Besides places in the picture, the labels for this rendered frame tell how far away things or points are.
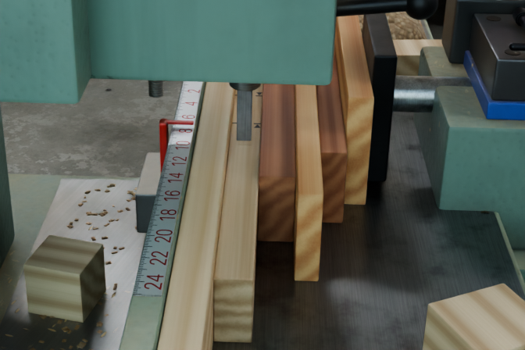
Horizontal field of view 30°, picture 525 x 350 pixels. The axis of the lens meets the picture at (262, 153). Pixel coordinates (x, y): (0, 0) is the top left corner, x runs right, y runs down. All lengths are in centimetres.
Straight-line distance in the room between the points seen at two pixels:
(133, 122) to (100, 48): 229
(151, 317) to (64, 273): 25
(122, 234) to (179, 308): 34
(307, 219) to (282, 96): 16
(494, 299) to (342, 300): 9
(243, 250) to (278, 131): 13
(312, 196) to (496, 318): 12
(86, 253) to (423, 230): 24
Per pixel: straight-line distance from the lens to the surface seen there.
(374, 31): 66
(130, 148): 269
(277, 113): 65
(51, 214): 83
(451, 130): 62
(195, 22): 54
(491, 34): 65
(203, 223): 51
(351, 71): 64
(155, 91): 64
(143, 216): 75
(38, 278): 69
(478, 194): 64
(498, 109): 63
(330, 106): 65
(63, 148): 271
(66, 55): 52
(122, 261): 76
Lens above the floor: 122
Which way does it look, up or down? 27 degrees down
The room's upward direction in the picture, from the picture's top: 1 degrees clockwise
